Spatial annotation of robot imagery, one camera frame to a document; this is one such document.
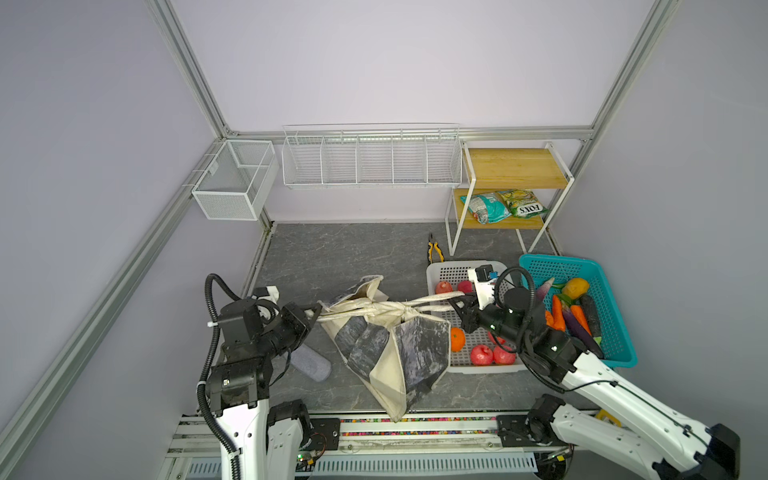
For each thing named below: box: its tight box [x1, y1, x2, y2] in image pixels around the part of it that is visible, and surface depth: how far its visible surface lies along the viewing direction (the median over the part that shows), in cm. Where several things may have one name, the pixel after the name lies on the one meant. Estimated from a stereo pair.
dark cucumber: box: [580, 294, 602, 338], surface depth 91 cm
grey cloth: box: [291, 344, 332, 382], surface depth 84 cm
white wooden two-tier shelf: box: [445, 142, 575, 256], surface depth 98 cm
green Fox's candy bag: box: [496, 189, 549, 218], surface depth 103 cm
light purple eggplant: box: [536, 277, 555, 302], surface depth 101 cm
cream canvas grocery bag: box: [316, 275, 465, 422], surface depth 70 cm
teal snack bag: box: [460, 192, 512, 225], surface depth 101 cm
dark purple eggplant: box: [563, 307, 605, 358], surface depth 90 cm
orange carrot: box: [570, 305, 592, 336], surface depth 93 cm
